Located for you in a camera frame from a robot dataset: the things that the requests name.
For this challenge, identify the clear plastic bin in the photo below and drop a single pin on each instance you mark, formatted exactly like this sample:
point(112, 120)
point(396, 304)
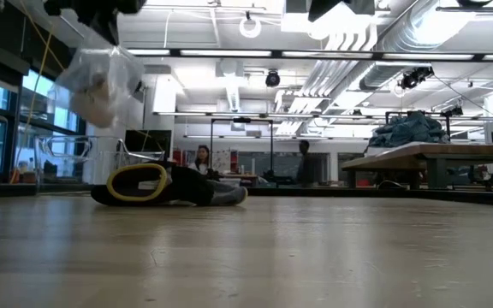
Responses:
point(62, 147)

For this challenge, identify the black grey work glove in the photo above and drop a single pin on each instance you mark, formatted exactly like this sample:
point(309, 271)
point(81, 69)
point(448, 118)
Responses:
point(191, 188)

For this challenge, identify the blue cloth pile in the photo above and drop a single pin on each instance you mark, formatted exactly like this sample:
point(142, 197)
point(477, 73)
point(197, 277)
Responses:
point(409, 130)

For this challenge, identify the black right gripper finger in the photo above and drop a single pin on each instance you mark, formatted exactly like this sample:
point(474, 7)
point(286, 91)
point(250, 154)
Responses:
point(362, 6)
point(323, 6)

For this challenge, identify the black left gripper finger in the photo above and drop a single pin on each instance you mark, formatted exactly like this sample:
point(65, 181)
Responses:
point(114, 25)
point(94, 23)

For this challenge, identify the silver round ceiling duct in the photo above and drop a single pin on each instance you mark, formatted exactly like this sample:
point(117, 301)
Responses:
point(400, 34)

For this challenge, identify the ceiling light rail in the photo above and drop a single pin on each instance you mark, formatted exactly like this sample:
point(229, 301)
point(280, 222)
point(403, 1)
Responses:
point(225, 53)

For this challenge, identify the clear plastic bag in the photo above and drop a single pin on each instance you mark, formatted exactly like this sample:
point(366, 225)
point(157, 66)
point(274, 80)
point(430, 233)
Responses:
point(122, 68)

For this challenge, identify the wooden work table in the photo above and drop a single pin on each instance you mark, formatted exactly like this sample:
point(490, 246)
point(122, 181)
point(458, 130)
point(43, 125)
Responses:
point(422, 150)

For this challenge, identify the black dome ceiling camera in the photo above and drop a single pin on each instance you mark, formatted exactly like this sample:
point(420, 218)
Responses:
point(272, 79)

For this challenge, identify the black monitor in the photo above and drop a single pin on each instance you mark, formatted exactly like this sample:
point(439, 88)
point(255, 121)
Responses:
point(152, 143)

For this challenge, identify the seated person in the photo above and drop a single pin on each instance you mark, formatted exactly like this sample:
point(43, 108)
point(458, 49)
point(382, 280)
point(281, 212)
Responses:
point(203, 160)

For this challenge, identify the standing person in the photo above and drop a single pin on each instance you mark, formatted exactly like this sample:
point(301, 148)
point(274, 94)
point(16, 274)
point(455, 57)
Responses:
point(308, 167)

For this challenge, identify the black ceiling camera rig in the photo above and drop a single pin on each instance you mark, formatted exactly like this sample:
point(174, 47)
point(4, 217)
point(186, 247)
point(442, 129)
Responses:
point(415, 77)

